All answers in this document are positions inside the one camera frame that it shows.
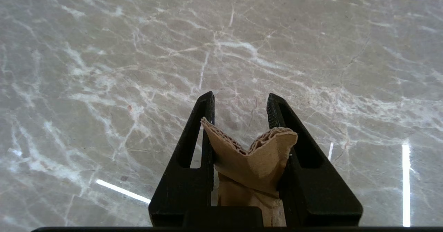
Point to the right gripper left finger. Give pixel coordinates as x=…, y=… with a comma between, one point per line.
x=180, y=190

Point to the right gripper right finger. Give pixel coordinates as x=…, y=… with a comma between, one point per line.
x=318, y=190

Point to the brown cardboard piece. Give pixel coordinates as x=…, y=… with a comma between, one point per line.
x=254, y=171

